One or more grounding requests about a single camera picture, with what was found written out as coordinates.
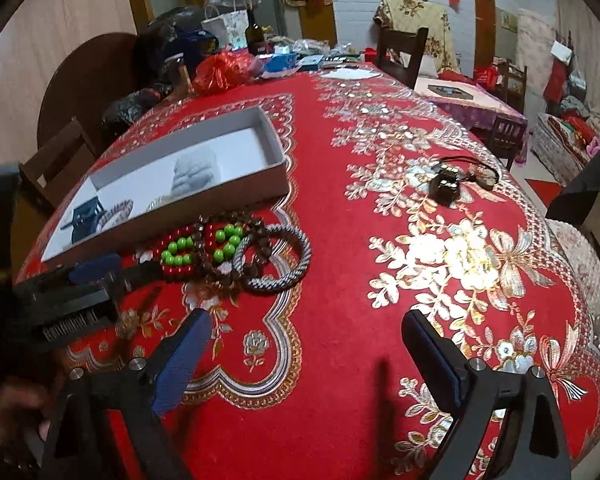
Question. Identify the small wooden chair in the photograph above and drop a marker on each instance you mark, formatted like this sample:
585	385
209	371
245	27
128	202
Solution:
515	85

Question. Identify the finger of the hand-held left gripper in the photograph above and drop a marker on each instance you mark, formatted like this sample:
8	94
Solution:
135	276
95	267

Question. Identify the low wooden chair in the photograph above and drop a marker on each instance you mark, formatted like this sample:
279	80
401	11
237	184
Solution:
507	140

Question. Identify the red plastic bag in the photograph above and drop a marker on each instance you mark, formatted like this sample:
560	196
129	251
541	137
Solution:
225	72

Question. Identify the small black plastic bag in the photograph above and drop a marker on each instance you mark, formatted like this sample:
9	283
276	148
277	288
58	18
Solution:
130	110

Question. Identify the white cardboard box tray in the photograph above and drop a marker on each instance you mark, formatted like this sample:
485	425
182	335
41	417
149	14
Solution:
205	160

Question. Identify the person's left hand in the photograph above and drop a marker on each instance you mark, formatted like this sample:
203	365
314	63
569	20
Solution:
15	420

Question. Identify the dark wooden chair back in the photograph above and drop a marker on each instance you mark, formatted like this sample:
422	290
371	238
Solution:
405	55

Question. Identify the white paper gift bag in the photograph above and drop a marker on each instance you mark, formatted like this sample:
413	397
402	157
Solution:
227	25

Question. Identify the blue hair claw clip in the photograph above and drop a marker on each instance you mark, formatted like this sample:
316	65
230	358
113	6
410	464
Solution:
85	217

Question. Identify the floral cloth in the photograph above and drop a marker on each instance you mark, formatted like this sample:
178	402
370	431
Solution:
430	20

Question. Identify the blue bag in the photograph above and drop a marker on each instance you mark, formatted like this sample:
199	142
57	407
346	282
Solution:
195	42

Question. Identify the blue packet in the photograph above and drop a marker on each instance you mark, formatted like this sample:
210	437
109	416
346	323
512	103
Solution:
282	62

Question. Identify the round wooden tabletop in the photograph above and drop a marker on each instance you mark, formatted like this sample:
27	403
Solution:
80	80

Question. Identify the wooden chair with tan seat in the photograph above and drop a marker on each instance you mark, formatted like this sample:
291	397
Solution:
55	160

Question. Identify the white paper sheet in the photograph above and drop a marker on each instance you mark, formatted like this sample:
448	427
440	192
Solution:
352	74

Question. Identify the glass jar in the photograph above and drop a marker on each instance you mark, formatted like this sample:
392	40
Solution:
182	77

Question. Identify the dark wine bottle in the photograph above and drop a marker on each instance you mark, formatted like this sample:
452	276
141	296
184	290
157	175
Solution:
254	32

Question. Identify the red floral tablecloth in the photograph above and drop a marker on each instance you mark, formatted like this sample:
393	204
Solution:
350	285

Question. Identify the table with purple cloth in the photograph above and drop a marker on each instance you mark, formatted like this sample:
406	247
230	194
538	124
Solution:
475	102

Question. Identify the large black plastic bag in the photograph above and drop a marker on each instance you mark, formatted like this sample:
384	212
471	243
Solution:
170	30

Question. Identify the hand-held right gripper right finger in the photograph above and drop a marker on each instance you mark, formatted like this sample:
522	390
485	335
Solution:
432	355

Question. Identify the pile of clothes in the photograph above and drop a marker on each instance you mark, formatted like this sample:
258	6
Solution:
575	130

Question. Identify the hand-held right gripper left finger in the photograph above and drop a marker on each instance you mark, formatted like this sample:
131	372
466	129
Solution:
180	360

